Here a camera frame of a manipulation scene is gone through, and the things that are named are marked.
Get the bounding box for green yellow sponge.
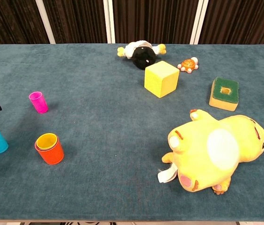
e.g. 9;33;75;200
208;77;240;112

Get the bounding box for white partition post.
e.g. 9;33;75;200
103;0;116;44
35;0;56;45
190;0;209;45

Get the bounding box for yellow foam cube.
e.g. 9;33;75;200
144;60;180;98

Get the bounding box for yellow plastic cup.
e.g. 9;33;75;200
36;133;58;150

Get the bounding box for orange plastic cup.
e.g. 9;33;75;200
34;135;65;165

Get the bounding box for pink plastic cup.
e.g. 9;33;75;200
29;91;49;114

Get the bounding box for yellow plush duck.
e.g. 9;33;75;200
157;109;264;195

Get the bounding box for black white plush doll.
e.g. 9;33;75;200
117;40;167;70

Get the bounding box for blue felt table cover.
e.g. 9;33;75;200
0;44;264;222

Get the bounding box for orange turtle toy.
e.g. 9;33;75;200
177;57;199;74

